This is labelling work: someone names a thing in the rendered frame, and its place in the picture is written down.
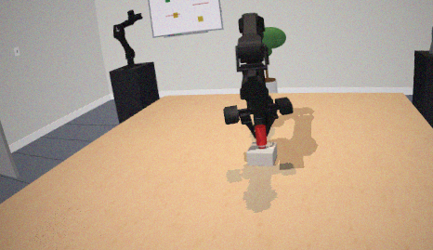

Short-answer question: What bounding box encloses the red cylindrical cap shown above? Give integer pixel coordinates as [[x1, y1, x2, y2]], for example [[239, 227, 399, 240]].
[[255, 125, 267, 146]]

